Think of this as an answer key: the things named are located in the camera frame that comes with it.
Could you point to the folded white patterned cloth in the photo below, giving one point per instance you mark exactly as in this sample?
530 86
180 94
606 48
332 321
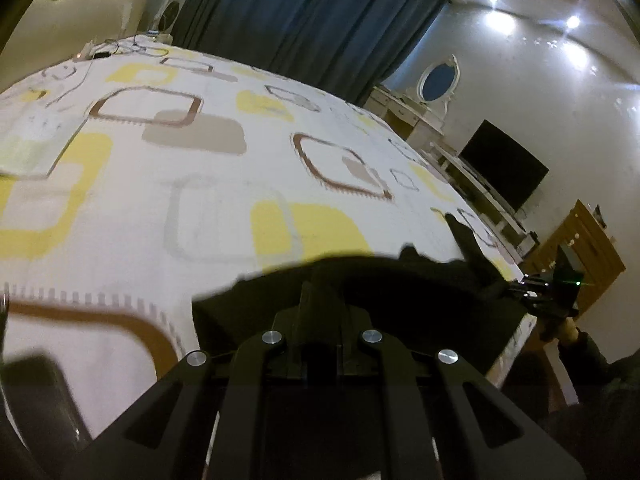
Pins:
32 141

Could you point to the patterned white bed sheet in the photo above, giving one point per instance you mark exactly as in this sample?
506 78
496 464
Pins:
192 172

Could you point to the white dressing table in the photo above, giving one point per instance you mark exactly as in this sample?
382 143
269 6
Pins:
412 121

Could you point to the brown wooden drawer cabinet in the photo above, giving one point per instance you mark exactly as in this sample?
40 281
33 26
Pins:
582 233

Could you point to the black pants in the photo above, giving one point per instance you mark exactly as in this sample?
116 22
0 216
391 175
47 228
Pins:
464 305

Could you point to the white tv stand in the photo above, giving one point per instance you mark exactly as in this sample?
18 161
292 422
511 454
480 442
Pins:
492 209

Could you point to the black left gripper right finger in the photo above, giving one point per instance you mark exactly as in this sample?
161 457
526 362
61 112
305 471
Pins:
405 401

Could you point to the right hand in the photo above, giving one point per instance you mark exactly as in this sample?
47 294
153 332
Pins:
567 332

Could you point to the black flat television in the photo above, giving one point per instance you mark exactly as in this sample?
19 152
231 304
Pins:
506 166

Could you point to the white oval vanity mirror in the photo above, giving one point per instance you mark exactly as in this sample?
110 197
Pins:
437 85

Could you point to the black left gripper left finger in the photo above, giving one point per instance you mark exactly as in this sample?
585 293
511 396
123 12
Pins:
242 406

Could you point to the dark blue curtain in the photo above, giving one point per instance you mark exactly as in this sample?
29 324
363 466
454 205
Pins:
344 47

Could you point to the white padded headboard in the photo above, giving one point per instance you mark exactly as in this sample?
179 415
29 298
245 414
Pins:
52 31

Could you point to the small round fan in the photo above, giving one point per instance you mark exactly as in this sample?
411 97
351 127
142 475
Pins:
168 16

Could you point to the dark sleeved right forearm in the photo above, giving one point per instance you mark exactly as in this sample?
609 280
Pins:
602 429

